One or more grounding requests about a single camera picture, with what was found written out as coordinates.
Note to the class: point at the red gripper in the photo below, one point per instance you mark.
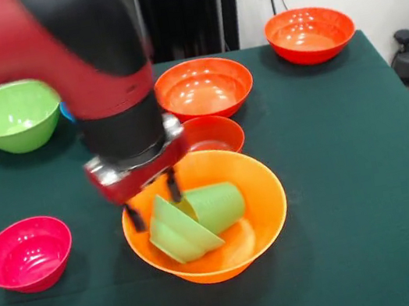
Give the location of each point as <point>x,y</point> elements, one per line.
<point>138,180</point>

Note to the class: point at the small green bowl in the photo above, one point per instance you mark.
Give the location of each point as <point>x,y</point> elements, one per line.
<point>179,236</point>

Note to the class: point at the green cup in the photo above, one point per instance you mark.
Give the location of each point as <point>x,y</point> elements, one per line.
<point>218,206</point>

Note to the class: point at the large orange bowl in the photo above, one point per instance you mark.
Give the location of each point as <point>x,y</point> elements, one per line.
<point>259,191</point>

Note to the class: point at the blue bowl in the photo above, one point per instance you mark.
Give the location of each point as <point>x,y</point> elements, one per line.
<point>67,113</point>

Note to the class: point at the pink bowl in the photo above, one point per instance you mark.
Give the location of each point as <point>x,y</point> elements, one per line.
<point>26,255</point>

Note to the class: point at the large green bowl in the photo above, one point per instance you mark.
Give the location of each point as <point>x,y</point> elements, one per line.
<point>12,119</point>

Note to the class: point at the large red bowl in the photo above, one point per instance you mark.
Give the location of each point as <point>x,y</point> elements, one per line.
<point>205,87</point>
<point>311,39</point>

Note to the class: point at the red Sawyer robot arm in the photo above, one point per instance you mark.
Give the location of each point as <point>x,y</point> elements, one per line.
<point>93,61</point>

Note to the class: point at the small red bowl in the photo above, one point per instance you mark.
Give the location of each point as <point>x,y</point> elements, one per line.
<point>217,135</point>

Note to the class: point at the dark green table cloth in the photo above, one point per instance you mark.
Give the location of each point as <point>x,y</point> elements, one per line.
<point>322,239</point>

